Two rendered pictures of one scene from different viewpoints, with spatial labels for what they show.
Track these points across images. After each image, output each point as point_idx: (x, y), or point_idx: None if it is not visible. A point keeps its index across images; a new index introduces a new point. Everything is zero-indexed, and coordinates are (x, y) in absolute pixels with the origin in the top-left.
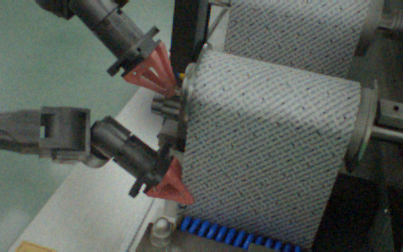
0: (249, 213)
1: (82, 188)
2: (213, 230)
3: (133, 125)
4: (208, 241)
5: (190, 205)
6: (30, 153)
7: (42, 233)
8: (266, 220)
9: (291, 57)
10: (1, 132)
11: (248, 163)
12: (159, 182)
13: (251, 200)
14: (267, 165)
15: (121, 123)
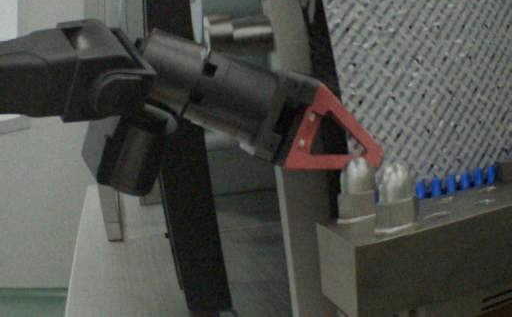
0: (473, 131)
1: None
2: (438, 181)
3: (106, 302)
4: (440, 196)
5: (378, 171)
6: (55, 104)
7: None
8: (497, 133)
9: None
10: (22, 55)
11: (437, 21)
12: (317, 87)
13: (468, 99)
14: (461, 15)
15: (83, 303)
